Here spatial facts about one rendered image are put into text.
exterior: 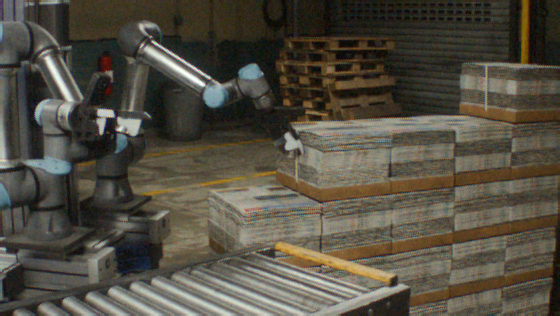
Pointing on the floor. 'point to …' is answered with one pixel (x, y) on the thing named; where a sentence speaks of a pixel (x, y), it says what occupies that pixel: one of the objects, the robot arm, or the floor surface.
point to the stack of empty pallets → (332, 52)
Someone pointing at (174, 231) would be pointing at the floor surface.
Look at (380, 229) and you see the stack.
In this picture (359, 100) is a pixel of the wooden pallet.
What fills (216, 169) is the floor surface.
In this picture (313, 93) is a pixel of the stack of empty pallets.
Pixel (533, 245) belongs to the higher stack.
